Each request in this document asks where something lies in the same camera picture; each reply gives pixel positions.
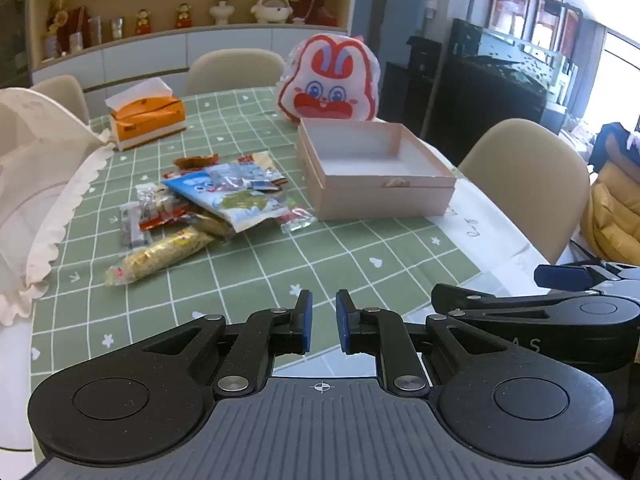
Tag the clear blue print packet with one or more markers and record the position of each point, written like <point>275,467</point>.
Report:
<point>235,177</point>

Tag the red gift box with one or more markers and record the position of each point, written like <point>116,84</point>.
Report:
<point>75,27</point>

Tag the red doll figurine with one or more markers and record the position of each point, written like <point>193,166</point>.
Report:
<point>183,16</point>
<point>143,22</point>

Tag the black fish tank cabinet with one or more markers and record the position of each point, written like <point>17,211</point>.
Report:
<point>480,90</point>

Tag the red egg snack packet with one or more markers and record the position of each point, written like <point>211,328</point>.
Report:
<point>195,161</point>

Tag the white plush with yellow ears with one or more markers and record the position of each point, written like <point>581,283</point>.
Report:
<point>270,7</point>

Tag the white vase with plant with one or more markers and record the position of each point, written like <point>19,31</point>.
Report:
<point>221,10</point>

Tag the pink cardboard box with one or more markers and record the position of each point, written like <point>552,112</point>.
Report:
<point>380,197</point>

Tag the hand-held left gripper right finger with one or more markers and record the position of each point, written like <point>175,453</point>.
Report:
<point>344,322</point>

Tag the beige chair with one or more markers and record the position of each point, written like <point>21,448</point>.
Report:
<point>62,97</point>
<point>235,70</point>
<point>525,170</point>

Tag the yellow long snack packet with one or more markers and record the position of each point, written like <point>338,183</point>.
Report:
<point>160,255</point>

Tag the white red rabbit bag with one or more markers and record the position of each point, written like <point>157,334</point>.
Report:
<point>327,80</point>

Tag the framed wall picture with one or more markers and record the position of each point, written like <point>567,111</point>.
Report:
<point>547,15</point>
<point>512,0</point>

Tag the blue seaweed snack packet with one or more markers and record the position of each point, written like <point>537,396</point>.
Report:
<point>235,205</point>

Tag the brown snack packet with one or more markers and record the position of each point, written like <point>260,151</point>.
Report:
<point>210,225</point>

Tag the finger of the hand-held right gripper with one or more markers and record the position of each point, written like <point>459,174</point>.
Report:
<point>560,275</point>
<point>500,306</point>

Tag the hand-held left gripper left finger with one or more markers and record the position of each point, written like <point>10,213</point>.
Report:
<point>303,322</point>

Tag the small grey candy packet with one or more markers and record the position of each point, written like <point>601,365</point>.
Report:
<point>132,227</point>

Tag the black floor cabinet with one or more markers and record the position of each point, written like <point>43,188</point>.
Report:
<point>405,90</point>

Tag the grey red snack packet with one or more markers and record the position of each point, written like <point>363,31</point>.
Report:
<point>265,165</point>

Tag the brown monkey plush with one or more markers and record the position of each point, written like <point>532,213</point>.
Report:
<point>312,5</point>

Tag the white lace food cover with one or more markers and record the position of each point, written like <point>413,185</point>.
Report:
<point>40,170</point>

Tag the red orange snack packet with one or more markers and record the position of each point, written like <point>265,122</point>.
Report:
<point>160,210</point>

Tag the orange tissue box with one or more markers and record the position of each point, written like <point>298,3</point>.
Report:
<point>147,120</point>

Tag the green checked tablecloth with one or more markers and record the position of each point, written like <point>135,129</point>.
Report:
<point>250,270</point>

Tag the yellow lounge chair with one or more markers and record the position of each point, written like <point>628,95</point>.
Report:
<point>615,210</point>

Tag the dark jacket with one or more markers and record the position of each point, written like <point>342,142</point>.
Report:
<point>612,145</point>

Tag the clear cookie packet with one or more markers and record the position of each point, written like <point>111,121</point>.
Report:
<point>297,220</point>

